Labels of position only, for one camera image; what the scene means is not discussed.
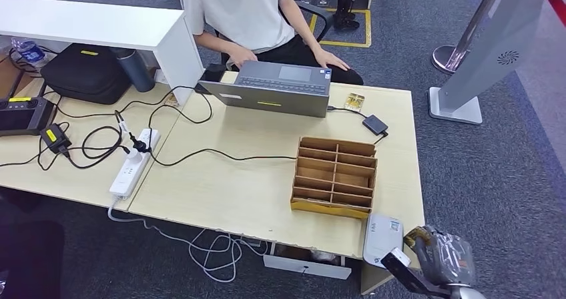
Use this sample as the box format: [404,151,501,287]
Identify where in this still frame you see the person's right hand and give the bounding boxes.
[229,46,259,71]

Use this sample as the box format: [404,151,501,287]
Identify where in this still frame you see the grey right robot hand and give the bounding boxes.
[403,224,477,287]

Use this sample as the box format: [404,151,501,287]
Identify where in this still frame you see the person's left hand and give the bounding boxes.
[311,47,352,72]

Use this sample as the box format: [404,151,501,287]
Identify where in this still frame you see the golden patterned ID card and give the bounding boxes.
[344,92,366,113]

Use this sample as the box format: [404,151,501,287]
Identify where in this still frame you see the person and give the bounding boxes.
[179,0,365,86]

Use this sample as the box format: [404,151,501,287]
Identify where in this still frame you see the black card reader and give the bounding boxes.
[362,114,390,137]

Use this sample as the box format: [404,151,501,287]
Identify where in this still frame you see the black smartphone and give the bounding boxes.
[194,63,228,95]

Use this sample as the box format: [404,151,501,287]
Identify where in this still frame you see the black office chair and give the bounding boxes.
[214,1,335,68]

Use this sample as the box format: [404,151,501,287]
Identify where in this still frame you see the grey laptop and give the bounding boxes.
[198,60,332,119]

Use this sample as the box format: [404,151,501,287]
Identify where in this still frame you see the background humanoid robot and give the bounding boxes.
[332,0,362,29]

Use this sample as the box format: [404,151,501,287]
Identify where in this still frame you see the white labelled box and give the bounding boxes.
[362,214,404,270]

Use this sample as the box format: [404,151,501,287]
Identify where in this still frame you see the dark grey thermos tumbler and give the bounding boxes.
[109,47,156,93]

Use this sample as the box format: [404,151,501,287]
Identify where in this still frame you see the wooden compartment organizer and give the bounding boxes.
[290,136,379,221]

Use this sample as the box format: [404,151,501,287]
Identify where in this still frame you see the black plug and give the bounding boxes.
[128,133,152,155]

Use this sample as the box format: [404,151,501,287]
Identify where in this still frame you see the white power strip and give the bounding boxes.
[109,127,161,201]

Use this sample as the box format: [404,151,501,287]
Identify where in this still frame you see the white raised desk shelf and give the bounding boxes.
[0,0,205,106]

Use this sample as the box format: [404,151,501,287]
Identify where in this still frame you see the black zippered carry case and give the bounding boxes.
[40,43,132,105]

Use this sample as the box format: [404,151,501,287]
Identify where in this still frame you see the grey standing kiosk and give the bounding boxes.
[428,0,549,126]

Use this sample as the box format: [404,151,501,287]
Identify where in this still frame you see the black power adapter yellow label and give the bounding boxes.
[39,123,73,156]

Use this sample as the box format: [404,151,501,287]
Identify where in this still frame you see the clear plastic water bottle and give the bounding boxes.
[11,37,48,68]

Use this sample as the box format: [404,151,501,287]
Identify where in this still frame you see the black handheld controller tablet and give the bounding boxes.
[0,95,56,137]

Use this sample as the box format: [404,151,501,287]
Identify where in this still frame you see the red stanchion belt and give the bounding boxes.
[545,0,566,27]

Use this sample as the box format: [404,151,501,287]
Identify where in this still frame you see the black card reader cable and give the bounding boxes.
[327,105,390,145]

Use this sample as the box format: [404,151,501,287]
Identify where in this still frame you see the black laptop power cable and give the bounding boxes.
[148,84,297,168]

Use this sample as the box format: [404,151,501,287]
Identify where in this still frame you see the chrome stanchion post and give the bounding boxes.
[431,0,509,75]

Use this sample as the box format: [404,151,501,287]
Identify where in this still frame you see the thin black cable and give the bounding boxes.
[52,87,198,120]

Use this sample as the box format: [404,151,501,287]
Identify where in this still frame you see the black adapter cable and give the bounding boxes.
[0,122,131,171]

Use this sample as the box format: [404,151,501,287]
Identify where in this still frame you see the white power strip cable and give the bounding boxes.
[107,197,270,284]

